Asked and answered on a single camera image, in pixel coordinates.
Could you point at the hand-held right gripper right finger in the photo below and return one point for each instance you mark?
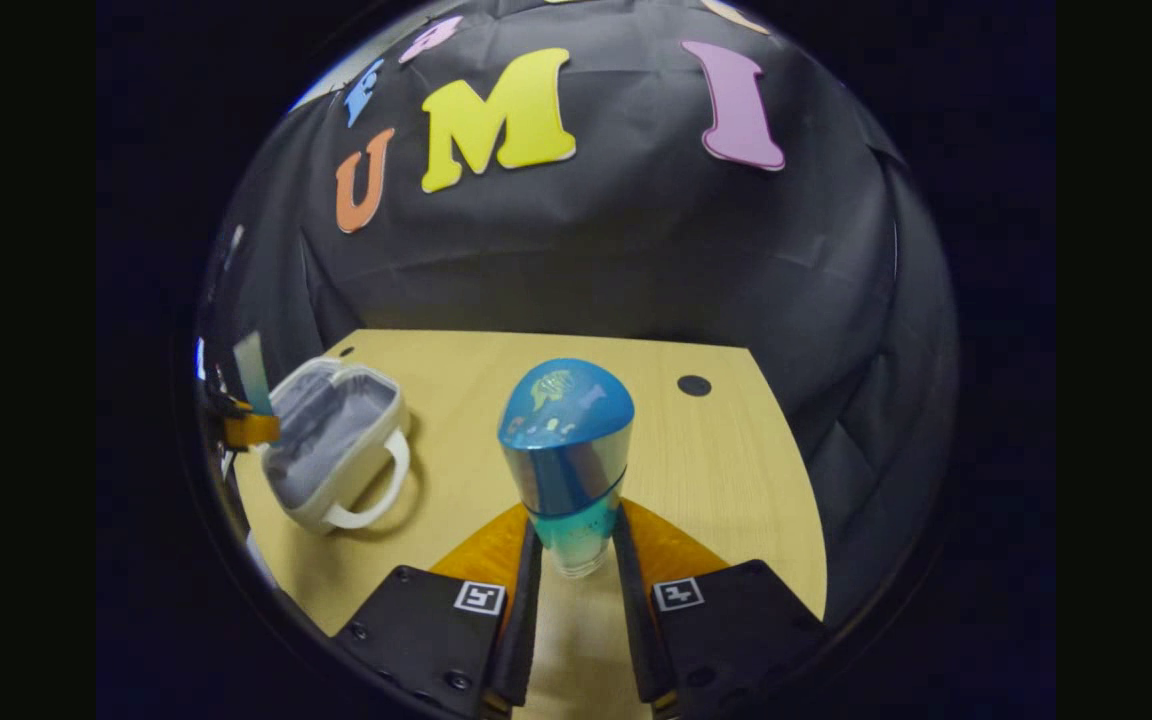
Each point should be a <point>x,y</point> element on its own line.
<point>636,620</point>

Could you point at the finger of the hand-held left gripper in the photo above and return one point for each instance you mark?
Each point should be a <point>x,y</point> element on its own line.
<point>254,430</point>

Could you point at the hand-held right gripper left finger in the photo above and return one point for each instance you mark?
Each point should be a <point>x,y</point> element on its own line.
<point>521,640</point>

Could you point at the blue skin care bottle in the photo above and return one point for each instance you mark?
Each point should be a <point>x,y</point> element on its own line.
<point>566,450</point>

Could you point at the black backdrop cloth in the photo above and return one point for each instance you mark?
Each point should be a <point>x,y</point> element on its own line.
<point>586,260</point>

